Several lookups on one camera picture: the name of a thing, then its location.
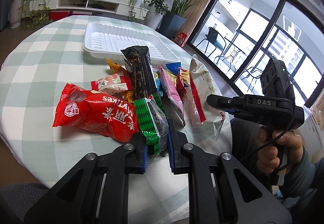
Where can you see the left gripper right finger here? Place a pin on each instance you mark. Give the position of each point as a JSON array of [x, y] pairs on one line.
[[226, 188]]

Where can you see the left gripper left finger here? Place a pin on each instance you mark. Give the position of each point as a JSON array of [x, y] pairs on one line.
[[95, 189]]

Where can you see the white paper snack bag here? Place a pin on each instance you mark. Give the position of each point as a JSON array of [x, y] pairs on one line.
[[202, 85]]

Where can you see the red Mylikes snack bag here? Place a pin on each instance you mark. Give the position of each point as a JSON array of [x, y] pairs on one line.
[[96, 112]]

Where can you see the green clear nut bag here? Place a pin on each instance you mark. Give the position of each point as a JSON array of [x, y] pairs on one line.
[[152, 120]]

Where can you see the pale pink snack packet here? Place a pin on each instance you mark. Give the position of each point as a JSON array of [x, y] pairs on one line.
[[182, 82]]

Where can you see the pink wafer snack bar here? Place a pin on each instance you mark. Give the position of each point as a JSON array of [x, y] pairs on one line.
[[172, 94]]

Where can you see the blue yellow cake package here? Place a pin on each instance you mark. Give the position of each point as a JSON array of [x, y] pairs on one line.
[[174, 67]]

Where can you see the red white heart candy bag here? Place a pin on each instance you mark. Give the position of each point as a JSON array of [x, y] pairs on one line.
[[114, 83]]

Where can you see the panda print snack bag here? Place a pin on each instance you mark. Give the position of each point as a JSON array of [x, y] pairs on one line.
[[157, 80]]

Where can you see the orange snack packet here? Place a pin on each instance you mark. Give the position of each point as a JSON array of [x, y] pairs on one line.
[[115, 67]]

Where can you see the long black snack package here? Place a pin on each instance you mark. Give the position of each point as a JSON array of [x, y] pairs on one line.
[[138, 64]]

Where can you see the person's right forearm grey sleeve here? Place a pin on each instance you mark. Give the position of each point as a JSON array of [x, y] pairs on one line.
[[303, 185]]

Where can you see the person's right hand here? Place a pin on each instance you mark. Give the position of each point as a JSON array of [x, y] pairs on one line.
[[268, 158]]

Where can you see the black balcony table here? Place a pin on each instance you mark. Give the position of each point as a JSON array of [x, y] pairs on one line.
[[231, 56]]

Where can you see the black balcony chair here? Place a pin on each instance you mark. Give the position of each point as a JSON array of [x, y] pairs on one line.
[[212, 43]]

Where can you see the red gift box on floor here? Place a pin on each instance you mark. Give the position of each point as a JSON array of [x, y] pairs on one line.
[[180, 39]]

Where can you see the green checkered tablecloth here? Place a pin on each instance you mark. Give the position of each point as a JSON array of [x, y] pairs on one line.
[[96, 188]]

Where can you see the plant in white pot right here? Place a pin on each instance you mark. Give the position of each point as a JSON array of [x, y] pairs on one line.
[[156, 10]]

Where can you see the white plastic tray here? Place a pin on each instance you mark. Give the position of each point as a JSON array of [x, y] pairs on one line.
[[105, 41]]

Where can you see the trailing plant right of console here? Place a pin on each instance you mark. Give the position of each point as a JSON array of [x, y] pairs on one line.
[[138, 10]]

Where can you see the red storage box left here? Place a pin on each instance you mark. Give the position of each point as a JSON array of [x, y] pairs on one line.
[[58, 14]]

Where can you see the trailing pothos plant on console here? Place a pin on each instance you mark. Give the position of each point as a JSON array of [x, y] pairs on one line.
[[35, 13]]

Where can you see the white tv console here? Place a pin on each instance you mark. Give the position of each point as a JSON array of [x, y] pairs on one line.
[[117, 7]]

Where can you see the plant in white ribbed pot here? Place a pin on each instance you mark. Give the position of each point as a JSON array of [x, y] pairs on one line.
[[15, 13]]

